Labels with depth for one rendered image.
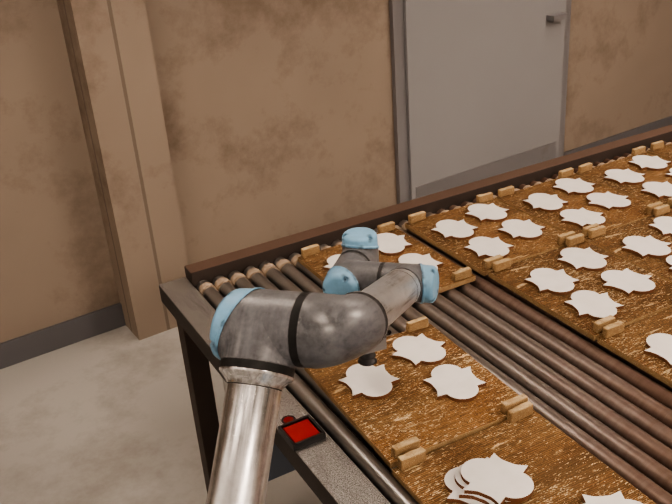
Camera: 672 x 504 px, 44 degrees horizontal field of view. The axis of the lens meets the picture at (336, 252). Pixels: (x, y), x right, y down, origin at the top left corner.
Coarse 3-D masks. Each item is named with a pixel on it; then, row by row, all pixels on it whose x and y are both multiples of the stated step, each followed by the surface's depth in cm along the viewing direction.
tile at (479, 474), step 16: (464, 464) 158; (480, 464) 157; (496, 464) 157; (512, 464) 157; (464, 480) 154; (480, 480) 153; (496, 480) 153; (512, 480) 153; (528, 480) 153; (496, 496) 149; (512, 496) 149; (528, 496) 150
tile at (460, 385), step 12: (432, 372) 189; (444, 372) 189; (456, 372) 188; (468, 372) 188; (432, 384) 185; (444, 384) 184; (456, 384) 184; (468, 384) 184; (480, 384) 184; (444, 396) 181; (456, 396) 180; (468, 396) 180
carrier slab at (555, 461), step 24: (480, 432) 170; (504, 432) 170; (528, 432) 169; (552, 432) 169; (432, 456) 165; (456, 456) 164; (480, 456) 164; (504, 456) 163; (528, 456) 163; (552, 456) 162; (576, 456) 162; (408, 480) 159; (432, 480) 159; (552, 480) 156; (576, 480) 156; (600, 480) 155; (624, 480) 155
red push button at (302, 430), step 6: (306, 420) 179; (288, 426) 178; (294, 426) 177; (300, 426) 177; (306, 426) 177; (312, 426) 177; (288, 432) 176; (294, 432) 176; (300, 432) 176; (306, 432) 175; (312, 432) 175; (318, 432) 175; (294, 438) 174; (300, 438) 174
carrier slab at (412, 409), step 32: (384, 352) 200; (448, 352) 198; (320, 384) 190; (416, 384) 187; (352, 416) 178; (384, 416) 177; (416, 416) 177; (448, 416) 176; (480, 416) 175; (384, 448) 168
